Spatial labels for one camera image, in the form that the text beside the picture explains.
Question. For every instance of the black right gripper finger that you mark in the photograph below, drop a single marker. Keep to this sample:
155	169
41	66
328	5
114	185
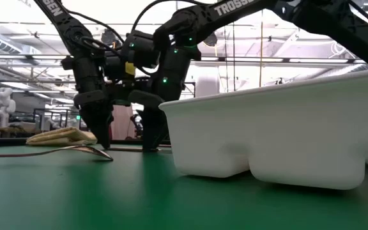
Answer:
161	127
148	131

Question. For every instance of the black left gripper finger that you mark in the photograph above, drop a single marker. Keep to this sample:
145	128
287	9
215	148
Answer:
110	121
97	124

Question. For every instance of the copper spoon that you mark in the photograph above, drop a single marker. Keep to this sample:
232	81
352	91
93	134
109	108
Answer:
91	151

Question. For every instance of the copper fork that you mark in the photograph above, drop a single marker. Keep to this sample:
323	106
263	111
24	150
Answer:
126	149

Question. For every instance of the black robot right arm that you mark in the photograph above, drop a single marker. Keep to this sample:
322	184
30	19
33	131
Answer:
299	16

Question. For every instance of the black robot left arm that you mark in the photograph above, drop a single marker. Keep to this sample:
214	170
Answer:
59	19

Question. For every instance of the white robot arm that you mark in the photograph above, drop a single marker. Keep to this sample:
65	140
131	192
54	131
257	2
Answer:
2	105

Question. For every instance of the red cart pink panel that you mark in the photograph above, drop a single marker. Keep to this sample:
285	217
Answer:
123	121

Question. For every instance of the white column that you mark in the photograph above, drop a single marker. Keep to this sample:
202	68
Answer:
208	86

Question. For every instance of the yellow checked folded cloth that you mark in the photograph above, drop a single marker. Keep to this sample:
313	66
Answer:
59	135

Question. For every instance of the long ceiling light strip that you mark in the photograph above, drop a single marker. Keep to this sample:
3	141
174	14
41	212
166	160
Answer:
27	57

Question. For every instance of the white plastic cutlery tray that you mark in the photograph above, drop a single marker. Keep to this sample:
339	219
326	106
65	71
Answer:
267	127

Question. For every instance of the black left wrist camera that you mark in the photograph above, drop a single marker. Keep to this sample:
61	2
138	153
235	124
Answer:
113	67

